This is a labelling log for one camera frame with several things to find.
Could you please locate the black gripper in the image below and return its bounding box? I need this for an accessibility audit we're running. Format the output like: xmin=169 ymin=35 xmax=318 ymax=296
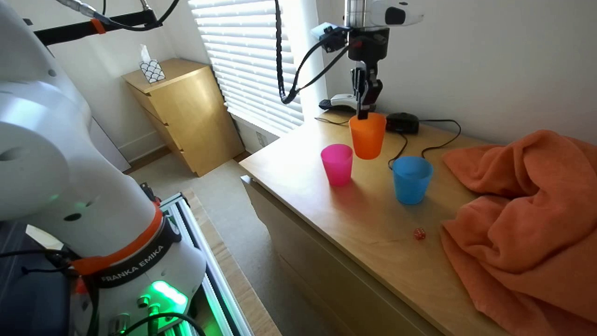
xmin=348 ymin=26 xmax=393 ymax=121

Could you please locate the orange plastic cup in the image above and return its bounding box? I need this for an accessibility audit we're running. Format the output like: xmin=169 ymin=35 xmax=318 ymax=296
xmin=350 ymin=110 xmax=389 ymax=162

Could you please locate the pink plastic cup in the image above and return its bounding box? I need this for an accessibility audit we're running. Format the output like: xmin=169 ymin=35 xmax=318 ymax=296
xmin=320 ymin=141 xmax=355 ymax=188

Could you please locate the white handheld device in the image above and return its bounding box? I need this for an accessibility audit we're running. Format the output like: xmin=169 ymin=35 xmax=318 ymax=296
xmin=329 ymin=91 xmax=361 ymax=113

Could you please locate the blue plastic cup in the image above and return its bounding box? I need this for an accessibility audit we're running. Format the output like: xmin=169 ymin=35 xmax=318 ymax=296
xmin=391 ymin=155 xmax=436 ymax=207

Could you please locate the white window blind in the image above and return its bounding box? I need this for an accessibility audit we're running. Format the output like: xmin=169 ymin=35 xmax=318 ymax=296
xmin=187 ymin=0 xmax=309 ymax=138

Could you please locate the light wooden dresser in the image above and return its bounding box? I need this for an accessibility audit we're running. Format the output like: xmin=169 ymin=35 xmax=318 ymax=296
xmin=240 ymin=110 xmax=597 ymax=336

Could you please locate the small wooden cabinet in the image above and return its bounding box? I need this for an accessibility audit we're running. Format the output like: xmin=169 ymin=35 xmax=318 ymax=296
xmin=122 ymin=56 xmax=247 ymax=177

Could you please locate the orange towel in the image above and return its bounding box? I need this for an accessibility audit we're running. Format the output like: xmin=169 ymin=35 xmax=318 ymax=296
xmin=439 ymin=128 xmax=597 ymax=336

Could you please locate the patterned tissue box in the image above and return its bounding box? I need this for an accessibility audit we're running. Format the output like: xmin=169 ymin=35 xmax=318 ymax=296
xmin=139 ymin=43 xmax=169 ymax=85

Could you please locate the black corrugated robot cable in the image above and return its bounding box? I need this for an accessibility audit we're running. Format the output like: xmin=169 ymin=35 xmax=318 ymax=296
xmin=273 ymin=0 xmax=352 ymax=106

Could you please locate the thin black cable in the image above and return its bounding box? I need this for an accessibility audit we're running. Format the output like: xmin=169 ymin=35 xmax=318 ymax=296
xmin=387 ymin=115 xmax=465 ymax=171

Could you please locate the aluminium robot stand frame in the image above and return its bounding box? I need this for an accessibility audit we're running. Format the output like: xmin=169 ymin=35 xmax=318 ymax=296
xmin=139 ymin=183 xmax=255 ymax=336

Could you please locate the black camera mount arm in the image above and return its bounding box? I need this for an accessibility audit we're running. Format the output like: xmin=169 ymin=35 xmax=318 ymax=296
xmin=34 ymin=0 xmax=184 ymax=48

